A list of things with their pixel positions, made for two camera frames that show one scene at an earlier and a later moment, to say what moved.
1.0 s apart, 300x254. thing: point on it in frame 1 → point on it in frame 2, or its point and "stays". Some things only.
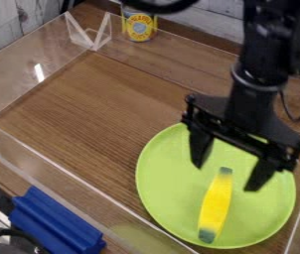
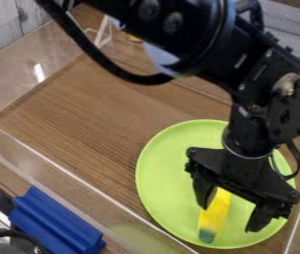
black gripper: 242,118 → 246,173
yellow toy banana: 215,206 stays
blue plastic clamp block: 41,219 stays
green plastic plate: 172,190 stays
